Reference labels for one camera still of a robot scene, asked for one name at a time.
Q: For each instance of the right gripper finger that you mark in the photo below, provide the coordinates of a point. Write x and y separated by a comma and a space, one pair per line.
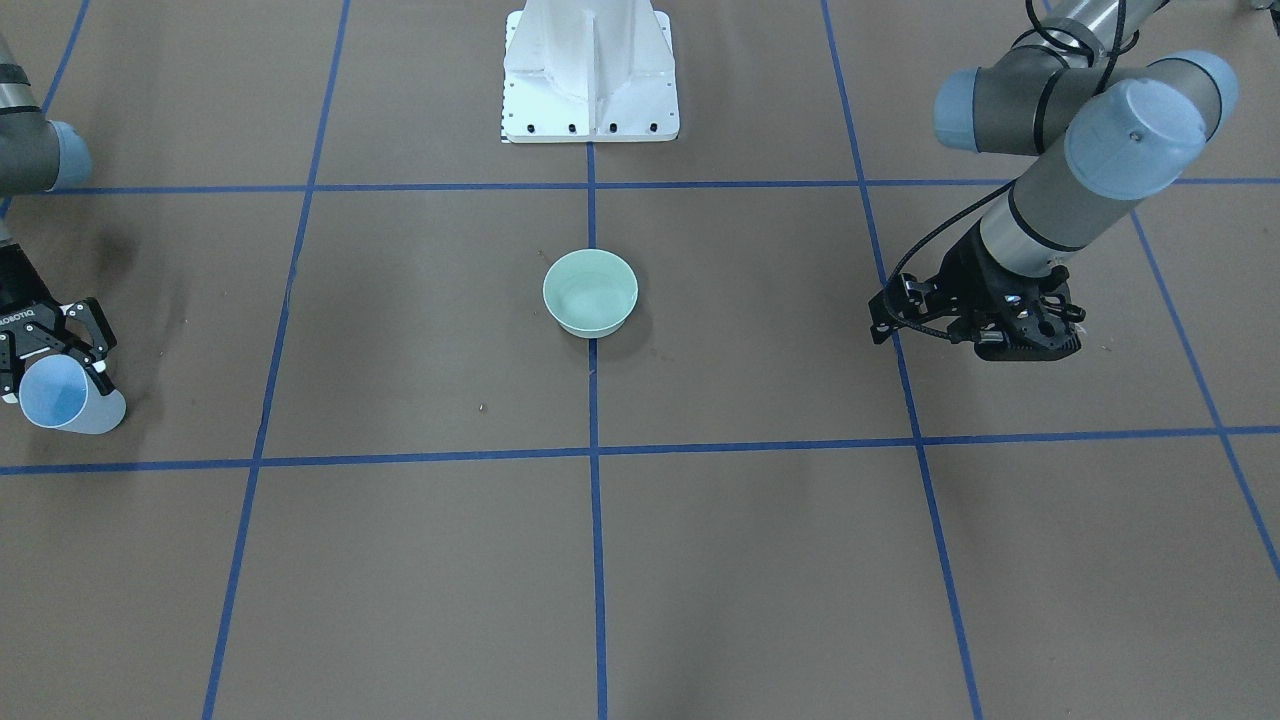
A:
12, 368
92, 353

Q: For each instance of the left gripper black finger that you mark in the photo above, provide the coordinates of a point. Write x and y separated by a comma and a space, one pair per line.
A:
902, 304

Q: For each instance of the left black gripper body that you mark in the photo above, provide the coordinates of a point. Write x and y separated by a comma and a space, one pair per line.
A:
962, 276

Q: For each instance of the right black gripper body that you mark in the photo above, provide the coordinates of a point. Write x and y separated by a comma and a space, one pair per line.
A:
22, 325

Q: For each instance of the light blue plastic cup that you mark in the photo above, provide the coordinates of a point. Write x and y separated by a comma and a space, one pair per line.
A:
61, 393

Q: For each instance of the mint green bowl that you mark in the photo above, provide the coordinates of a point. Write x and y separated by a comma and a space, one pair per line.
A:
590, 293

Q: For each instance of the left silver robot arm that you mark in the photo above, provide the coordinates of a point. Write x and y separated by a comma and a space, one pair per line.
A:
1102, 139

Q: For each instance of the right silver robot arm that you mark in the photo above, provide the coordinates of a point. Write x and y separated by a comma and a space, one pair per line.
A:
40, 155

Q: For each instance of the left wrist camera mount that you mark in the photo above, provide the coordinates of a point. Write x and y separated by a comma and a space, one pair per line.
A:
1032, 323

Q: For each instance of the white column pedestal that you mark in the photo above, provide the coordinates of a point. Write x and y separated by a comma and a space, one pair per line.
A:
589, 72

